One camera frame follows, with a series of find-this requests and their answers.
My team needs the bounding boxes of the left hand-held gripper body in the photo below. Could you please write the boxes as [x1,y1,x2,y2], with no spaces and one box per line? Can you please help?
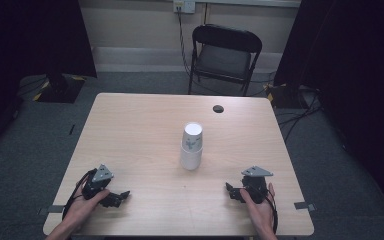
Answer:
[81,163,115,201]

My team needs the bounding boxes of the black folding chair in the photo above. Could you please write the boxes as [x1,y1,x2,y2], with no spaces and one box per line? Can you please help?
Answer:
[187,23,264,97]

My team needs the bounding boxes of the person's left hand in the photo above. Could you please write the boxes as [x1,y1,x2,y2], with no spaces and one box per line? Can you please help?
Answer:
[63,188,111,232]

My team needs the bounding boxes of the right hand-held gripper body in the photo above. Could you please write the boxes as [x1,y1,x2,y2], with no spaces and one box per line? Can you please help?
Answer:
[240,165,275,205]

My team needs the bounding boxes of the grey tape strip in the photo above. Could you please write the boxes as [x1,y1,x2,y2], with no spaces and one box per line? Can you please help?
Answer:
[37,204,66,216]
[293,201,317,212]

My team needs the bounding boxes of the black floor cables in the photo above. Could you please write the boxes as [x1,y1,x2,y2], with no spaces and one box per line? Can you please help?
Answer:
[276,87,324,143]

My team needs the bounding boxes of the plain white paper cup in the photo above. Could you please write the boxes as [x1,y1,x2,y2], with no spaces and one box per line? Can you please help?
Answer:
[179,145,204,171]

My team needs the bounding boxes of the white wall socket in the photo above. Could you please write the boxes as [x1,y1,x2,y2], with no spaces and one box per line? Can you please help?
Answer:
[172,0,197,15]

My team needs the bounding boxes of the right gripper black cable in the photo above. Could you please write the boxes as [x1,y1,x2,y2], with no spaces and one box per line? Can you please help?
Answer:
[263,190,280,234]

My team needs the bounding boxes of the white patterned paper cup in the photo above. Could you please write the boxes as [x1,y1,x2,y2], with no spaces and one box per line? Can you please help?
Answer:
[181,121,204,152]

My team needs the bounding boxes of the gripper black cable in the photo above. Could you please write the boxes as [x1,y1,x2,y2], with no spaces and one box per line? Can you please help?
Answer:
[61,168,98,222]
[263,190,280,234]

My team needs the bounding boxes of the person's right hand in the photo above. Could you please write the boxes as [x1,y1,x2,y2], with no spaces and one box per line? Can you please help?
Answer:
[239,182,278,232]

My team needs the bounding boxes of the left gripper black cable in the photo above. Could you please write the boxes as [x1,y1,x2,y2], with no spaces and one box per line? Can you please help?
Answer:
[61,168,98,222]

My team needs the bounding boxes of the black striped power cable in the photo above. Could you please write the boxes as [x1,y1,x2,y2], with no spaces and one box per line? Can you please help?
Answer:
[176,6,194,78]

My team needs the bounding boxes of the black stand base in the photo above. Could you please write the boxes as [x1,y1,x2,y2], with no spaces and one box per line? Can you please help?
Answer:
[32,73,87,104]
[265,82,303,110]

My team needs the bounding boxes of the dark curtain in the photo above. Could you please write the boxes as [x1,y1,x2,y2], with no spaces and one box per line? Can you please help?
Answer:
[273,0,384,214]

